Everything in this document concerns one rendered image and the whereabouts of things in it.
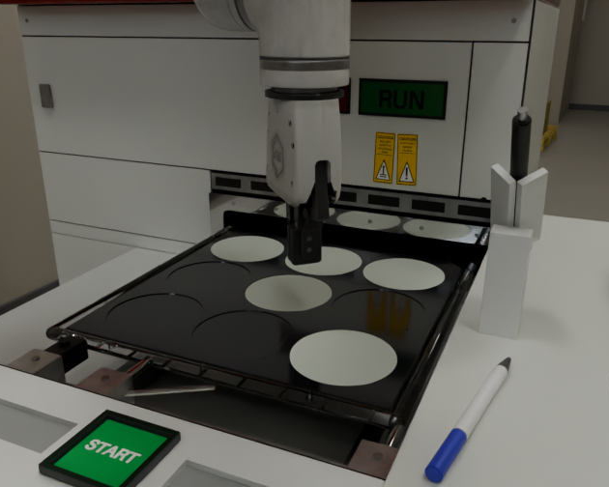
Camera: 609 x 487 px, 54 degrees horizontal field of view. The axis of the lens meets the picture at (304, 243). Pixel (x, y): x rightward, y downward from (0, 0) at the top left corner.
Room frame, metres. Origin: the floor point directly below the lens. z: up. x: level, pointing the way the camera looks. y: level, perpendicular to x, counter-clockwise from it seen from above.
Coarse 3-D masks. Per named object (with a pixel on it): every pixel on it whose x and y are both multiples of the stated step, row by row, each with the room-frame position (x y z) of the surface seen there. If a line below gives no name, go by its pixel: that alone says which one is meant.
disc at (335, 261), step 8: (328, 248) 0.78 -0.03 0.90; (336, 248) 0.78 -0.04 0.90; (328, 256) 0.75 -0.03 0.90; (336, 256) 0.75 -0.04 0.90; (344, 256) 0.75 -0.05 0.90; (352, 256) 0.75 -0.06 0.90; (288, 264) 0.72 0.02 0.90; (312, 264) 0.72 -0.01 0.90; (320, 264) 0.72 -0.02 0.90; (328, 264) 0.72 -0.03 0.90; (336, 264) 0.72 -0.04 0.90; (344, 264) 0.72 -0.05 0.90; (352, 264) 0.72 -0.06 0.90; (360, 264) 0.72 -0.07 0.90; (304, 272) 0.70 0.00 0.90; (312, 272) 0.70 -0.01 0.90; (320, 272) 0.70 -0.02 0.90; (328, 272) 0.70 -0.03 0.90; (336, 272) 0.70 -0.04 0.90; (344, 272) 0.70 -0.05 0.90
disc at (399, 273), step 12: (372, 264) 0.72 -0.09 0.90; (384, 264) 0.72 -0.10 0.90; (396, 264) 0.72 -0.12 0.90; (408, 264) 0.72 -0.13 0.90; (420, 264) 0.72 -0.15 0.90; (372, 276) 0.68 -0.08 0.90; (384, 276) 0.68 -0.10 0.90; (396, 276) 0.68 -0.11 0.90; (408, 276) 0.68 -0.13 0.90; (420, 276) 0.68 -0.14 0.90; (432, 276) 0.68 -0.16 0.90; (444, 276) 0.68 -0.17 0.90; (396, 288) 0.65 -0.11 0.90; (408, 288) 0.65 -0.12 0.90; (420, 288) 0.65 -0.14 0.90
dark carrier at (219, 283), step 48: (144, 288) 0.65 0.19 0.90; (192, 288) 0.65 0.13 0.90; (240, 288) 0.65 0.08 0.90; (336, 288) 0.65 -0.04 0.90; (384, 288) 0.65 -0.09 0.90; (432, 288) 0.65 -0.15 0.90; (96, 336) 0.54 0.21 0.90; (144, 336) 0.53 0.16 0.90; (192, 336) 0.53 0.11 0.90; (240, 336) 0.53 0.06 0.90; (288, 336) 0.53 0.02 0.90; (384, 336) 0.53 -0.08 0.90; (288, 384) 0.45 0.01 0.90; (384, 384) 0.45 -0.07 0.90
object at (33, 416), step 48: (0, 384) 0.36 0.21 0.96; (48, 384) 0.36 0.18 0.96; (0, 432) 0.31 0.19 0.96; (48, 432) 0.31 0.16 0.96; (192, 432) 0.31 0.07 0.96; (0, 480) 0.26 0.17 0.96; (48, 480) 0.26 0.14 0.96; (144, 480) 0.26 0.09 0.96; (192, 480) 0.27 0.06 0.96; (240, 480) 0.27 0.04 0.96; (288, 480) 0.26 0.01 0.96; (336, 480) 0.26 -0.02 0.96
